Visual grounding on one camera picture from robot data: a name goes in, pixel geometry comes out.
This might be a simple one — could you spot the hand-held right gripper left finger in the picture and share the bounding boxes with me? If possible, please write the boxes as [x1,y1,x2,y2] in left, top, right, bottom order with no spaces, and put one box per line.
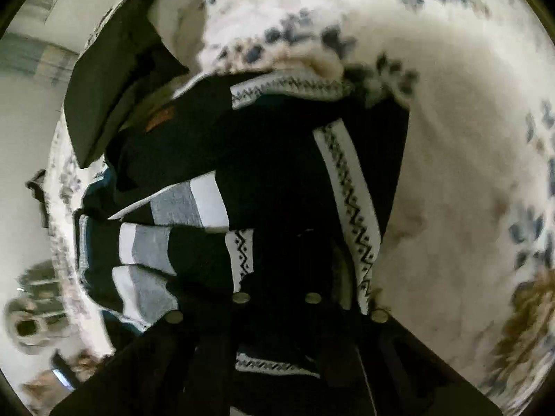
[49,233,279,416]

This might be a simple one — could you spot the black grey white striped garment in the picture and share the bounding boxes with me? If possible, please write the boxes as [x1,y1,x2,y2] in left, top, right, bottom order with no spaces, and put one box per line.
[108,172,230,332]

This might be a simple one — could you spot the dark object beside bed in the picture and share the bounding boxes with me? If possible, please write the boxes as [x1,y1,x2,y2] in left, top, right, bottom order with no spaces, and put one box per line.
[25,169,49,228]

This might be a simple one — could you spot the floral printed blanket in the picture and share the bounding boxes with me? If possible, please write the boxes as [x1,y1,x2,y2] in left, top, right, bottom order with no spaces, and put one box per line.
[43,0,555,416]

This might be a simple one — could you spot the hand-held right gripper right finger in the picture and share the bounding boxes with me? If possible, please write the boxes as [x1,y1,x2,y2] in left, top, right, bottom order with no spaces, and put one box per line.
[281,229,504,416]

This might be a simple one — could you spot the black shorts with patterned stripes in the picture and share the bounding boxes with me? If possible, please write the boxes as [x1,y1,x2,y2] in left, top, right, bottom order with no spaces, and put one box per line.
[82,71,410,416]

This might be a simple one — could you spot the dark teal cloth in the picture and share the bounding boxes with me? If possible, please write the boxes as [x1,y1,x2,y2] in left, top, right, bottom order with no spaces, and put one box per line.
[75,164,131,339]

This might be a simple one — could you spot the folded black cloth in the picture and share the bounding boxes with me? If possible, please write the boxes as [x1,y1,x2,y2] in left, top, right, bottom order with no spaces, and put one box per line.
[63,0,191,169]

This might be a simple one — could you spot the cluttered shelf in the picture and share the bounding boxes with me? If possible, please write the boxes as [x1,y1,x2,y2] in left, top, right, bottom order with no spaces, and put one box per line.
[4,260,74,356]

